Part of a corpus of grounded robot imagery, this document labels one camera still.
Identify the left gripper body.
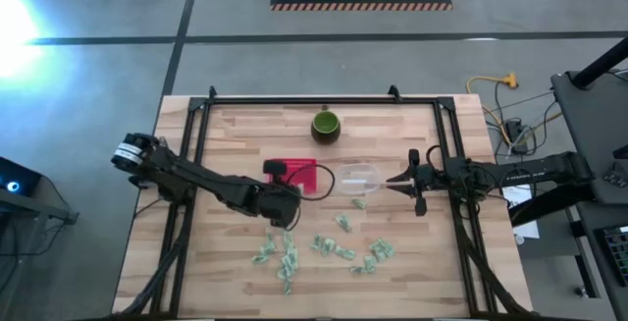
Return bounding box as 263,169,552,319
255,182,302,230

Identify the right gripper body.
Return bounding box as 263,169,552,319
410,164,445,218

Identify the red plastic mesh basket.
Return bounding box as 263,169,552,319
264,157,319,195

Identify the clear plastic container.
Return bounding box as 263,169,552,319
333,162,383,195

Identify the dark cup with green interior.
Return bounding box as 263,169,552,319
310,108,342,145

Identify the white paper sheet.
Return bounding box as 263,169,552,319
500,183,541,241

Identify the black power strip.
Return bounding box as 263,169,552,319
504,118,530,155

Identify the black desk strut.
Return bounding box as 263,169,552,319
508,176,598,228

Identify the black side desk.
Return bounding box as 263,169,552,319
549,69,628,321

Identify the small black controller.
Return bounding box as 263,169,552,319
602,161,628,189

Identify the keyboard with coloured keys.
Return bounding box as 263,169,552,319
601,225,628,288

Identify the black slanted pole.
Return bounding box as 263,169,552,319
571,35,628,90

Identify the grey metal stand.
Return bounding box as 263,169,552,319
0,187,80,283

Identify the black box with blue light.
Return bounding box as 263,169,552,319
0,156,43,197

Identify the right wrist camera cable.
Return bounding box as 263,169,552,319
424,143,444,166

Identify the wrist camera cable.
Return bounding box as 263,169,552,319
424,143,444,166
287,162,337,202

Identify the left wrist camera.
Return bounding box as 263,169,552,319
263,159,288,176

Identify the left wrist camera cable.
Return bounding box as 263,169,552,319
287,162,337,202

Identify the black metal table frame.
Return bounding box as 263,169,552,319
117,84,531,320

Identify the yellow extension cord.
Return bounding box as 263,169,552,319
464,71,520,145

